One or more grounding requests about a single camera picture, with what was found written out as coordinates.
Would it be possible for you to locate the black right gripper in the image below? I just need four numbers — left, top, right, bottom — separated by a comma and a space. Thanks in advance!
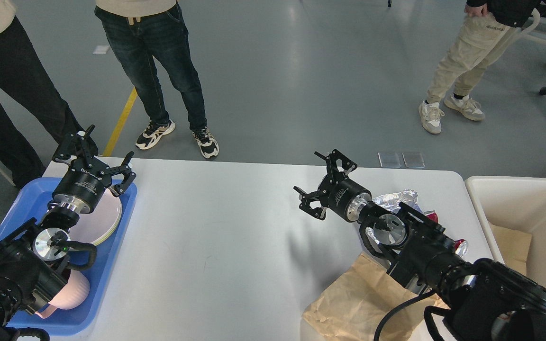
294, 149, 372, 223

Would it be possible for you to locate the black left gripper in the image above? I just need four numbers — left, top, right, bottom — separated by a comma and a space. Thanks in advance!
52, 125, 136, 214

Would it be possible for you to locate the aluminium foil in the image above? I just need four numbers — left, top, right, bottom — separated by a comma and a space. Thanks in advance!
365, 188, 423, 246

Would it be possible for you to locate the pink plate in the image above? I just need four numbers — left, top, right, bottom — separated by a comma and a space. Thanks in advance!
69, 188, 123, 245

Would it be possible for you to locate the pink mug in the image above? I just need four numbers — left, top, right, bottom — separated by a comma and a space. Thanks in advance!
35, 270, 90, 319

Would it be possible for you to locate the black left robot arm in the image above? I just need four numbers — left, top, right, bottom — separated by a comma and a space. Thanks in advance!
0, 126, 136, 341

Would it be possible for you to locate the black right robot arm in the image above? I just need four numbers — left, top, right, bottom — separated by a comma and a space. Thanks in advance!
294, 150, 546, 341

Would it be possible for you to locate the green plate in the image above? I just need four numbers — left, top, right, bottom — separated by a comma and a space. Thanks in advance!
91, 212, 121, 245

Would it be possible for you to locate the blue plastic tray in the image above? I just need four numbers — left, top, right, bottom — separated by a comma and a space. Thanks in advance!
0, 177, 138, 337

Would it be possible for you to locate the brown paper bag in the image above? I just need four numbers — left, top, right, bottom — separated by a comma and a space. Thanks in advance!
302, 252, 444, 341

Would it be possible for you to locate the person in blue jeans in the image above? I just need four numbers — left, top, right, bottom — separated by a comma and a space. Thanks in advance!
94, 0, 220, 158

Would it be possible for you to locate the crushed red can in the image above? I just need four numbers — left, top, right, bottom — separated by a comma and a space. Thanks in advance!
423, 211, 469, 258

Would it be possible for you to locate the beige plastic bin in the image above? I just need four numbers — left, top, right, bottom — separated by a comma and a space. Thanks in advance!
465, 176, 546, 287

